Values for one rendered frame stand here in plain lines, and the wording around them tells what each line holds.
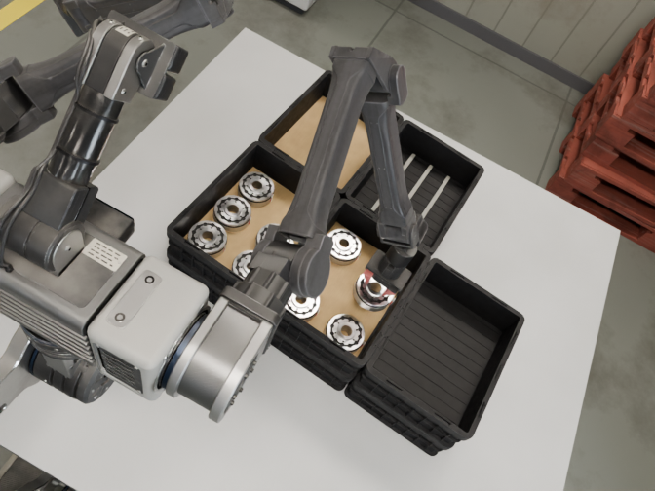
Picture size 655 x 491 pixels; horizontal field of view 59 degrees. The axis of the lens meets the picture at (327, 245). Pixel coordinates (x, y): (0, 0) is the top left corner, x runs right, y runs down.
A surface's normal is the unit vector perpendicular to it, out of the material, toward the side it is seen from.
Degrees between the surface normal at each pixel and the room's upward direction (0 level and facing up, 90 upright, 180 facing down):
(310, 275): 61
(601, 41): 90
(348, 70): 38
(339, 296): 0
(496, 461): 0
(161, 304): 0
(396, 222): 88
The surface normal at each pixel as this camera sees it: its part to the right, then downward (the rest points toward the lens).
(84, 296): 0.23, -0.50
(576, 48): -0.43, 0.72
